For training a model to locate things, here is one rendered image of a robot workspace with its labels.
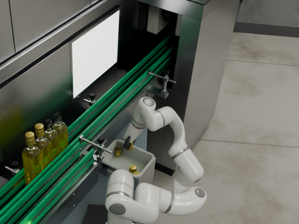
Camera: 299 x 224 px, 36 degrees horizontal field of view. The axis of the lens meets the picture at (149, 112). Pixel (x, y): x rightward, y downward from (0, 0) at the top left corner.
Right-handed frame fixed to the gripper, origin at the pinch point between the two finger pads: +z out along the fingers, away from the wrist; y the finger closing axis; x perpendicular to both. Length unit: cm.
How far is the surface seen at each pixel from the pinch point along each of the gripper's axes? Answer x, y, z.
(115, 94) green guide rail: -24.9, -28.7, 8.1
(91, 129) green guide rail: -18.0, 4.0, 2.6
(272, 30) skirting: 17, -319, 88
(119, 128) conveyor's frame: -12.5, -18.4, 17.1
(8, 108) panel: -40, 37, -20
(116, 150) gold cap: -4.5, -1.9, 12.5
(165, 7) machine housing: -30, -71, -26
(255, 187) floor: 73, -97, 76
